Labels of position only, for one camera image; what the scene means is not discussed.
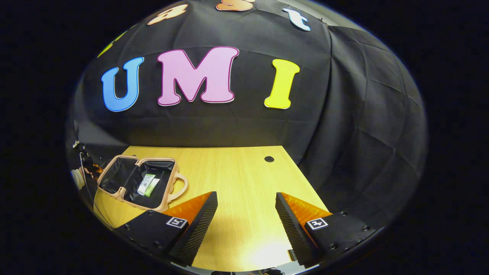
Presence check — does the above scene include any black backdrop cloth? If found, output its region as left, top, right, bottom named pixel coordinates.
left=65, top=0, right=427, bottom=230

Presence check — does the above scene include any green white skin care packet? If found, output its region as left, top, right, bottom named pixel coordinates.
left=137, top=174, right=156, bottom=196

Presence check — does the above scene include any beige pink scalloped suitcase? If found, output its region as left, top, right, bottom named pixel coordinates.
left=96, top=154, right=189, bottom=213

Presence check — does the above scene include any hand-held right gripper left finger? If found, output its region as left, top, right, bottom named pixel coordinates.
left=117, top=191, right=218, bottom=267

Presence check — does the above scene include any slim light green tube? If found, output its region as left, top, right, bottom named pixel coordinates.
left=144, top=178, right=160, bottom=197

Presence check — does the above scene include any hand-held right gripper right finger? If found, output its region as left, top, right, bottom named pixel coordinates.
left=275, top=192, right=377, bottom=267

